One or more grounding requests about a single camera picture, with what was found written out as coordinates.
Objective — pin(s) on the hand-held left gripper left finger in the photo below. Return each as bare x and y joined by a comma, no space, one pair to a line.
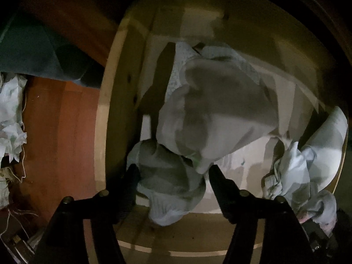
132,181

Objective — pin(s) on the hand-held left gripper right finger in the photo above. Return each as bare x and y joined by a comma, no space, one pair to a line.
220,181

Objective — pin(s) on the white sock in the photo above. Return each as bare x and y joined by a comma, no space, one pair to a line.
167,176

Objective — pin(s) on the light blue underwear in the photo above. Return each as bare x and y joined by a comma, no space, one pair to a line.
297,176

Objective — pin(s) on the wooden drawer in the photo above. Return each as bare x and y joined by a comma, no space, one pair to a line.
121,115

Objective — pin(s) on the large white underwear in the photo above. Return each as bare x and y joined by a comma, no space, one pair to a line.
220,110

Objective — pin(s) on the white folded garment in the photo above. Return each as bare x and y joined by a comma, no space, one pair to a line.
330,137

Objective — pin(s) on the white crumpled cloth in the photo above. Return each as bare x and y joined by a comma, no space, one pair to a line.
11,115

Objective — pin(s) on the blue-grey striped towel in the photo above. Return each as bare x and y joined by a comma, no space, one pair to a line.
33,52

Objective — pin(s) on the wooden nightstand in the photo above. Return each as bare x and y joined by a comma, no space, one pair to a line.
82,13

